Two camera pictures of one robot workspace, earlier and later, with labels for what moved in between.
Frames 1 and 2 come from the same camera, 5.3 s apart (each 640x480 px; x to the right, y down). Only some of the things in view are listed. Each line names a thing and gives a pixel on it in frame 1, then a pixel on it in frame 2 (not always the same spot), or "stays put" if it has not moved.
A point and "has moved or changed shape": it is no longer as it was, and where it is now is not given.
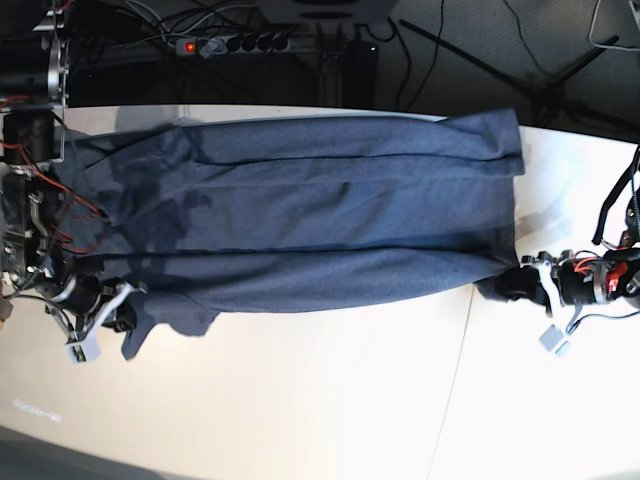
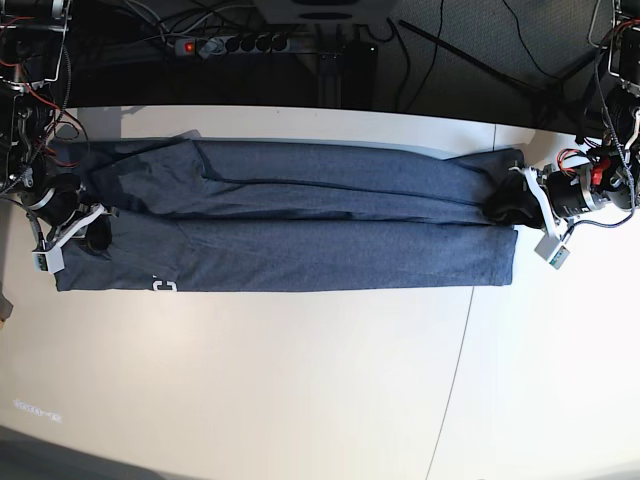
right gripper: [583, 278] to [562, 194]
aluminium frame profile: [331, 83] stays put
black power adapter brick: [360, 74] stays put
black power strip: [233, 45] stays put
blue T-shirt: [177, 220] has moved or changed shape
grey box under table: [325, 11] stays put
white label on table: [34, 409] stays put
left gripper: [80, 303] to [61, 204]
